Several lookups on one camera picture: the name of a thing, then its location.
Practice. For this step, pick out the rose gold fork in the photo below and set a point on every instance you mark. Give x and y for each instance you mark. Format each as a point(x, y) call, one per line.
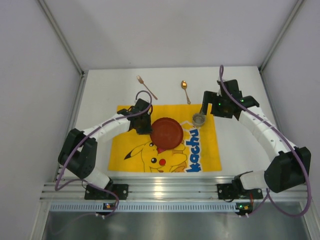
point(141, 81)

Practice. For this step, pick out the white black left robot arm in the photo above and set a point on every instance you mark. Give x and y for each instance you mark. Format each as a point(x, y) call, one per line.
point(80, 148)

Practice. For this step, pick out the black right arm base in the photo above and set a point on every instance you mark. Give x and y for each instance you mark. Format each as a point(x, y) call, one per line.
point(227, 192)

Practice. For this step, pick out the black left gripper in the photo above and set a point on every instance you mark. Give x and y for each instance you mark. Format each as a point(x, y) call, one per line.
point(144, 124)

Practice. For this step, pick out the left aluminium frame post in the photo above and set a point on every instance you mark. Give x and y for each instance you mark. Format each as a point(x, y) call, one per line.
point(60, 35)

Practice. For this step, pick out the speckled ceramic cup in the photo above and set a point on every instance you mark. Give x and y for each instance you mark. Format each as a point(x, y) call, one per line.
point(198, 120)

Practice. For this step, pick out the aluminium mounting rail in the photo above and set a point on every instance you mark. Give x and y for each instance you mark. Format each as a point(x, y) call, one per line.
point(157, 188)

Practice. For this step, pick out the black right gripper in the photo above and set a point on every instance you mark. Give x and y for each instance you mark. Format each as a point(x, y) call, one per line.
point(207, 100)

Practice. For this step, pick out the slotted grey cable duct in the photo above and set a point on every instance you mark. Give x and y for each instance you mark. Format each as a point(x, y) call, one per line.
point(147, 207)

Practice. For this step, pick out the right aluminium frame post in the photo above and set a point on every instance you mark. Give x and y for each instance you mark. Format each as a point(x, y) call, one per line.
point(281, 34)

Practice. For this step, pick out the aluminium frame post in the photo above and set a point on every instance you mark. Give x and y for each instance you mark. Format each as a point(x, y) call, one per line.
point(281, 34)
point(60, 35)

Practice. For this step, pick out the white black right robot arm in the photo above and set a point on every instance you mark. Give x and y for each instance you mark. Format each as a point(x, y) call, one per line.
point(289, 164)

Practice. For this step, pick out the gold spoon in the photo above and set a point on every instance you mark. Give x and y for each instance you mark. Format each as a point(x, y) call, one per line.
point(184, 87)

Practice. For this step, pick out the red round plastic plate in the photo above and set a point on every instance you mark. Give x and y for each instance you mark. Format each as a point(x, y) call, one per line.
point(166, 133)

